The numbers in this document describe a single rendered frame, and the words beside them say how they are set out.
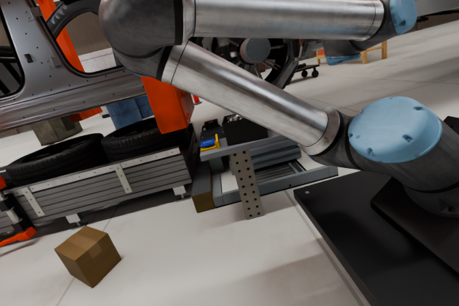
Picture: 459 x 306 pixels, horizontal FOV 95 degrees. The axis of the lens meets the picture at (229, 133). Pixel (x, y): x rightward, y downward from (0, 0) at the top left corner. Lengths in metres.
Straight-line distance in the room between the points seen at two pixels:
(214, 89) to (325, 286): 0.80
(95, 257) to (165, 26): 1.14
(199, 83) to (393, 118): 0.41
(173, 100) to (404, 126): 1.04
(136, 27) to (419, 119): 0.52
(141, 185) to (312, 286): 1.13
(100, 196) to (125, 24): 1.42
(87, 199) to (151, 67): 1.37
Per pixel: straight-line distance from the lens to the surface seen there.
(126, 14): 0.40
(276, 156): 1.49
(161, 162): 1.46
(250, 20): 0.43
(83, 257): 1.28
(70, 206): 1.83
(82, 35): 12.65
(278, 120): 0.54
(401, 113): 0.55
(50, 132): 6.67
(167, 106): 1.25
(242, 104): 0.51
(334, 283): 1.00
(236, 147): 0.98
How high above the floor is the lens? 0.82
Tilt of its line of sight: 18 degrees down
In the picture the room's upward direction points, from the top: 14 degrees counter-clockwise
